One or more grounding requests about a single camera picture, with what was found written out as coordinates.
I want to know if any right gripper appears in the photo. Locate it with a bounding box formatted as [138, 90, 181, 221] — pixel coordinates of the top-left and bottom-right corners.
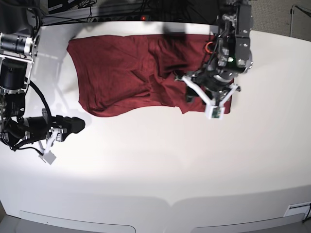
[38, 115, 86, 154]

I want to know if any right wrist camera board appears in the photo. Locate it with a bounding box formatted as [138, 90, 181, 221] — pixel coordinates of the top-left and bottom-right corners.
[39, 151, 56, 165]

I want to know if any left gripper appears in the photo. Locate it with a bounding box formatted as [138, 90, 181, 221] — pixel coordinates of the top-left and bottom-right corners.
[174, 70, 241, 116]

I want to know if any white label plate on table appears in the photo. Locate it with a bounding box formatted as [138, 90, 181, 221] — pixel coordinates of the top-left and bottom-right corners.
[284, 202, 311, 217]

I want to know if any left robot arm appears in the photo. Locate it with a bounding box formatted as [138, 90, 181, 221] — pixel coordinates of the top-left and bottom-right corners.
[175, 0, 253, 119]

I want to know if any black power strip red switch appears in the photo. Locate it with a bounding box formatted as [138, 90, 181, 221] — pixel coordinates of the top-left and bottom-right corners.
[90, 14, 151, 22]

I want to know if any white metal stand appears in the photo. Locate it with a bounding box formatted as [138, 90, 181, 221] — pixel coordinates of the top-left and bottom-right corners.
[289, 4, 311, 37]

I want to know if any bundle of black cables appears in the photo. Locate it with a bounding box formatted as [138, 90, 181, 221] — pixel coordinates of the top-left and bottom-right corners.
[136, 0, 221, 25]

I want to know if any dark red long-sleeve T-shirt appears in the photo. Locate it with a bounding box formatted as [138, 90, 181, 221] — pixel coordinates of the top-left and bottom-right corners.
[67, 34, 212, 117]

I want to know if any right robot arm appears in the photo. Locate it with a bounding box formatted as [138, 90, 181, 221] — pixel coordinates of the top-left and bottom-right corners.
[0, 0, 86, 165]

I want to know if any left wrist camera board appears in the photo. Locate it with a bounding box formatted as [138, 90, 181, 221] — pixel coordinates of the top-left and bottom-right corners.
[205, 105, 225, 120]

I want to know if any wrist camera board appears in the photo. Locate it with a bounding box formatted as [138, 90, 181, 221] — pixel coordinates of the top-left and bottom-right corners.
[39, 151, 56, 165]
[205, 105, 225, 120]

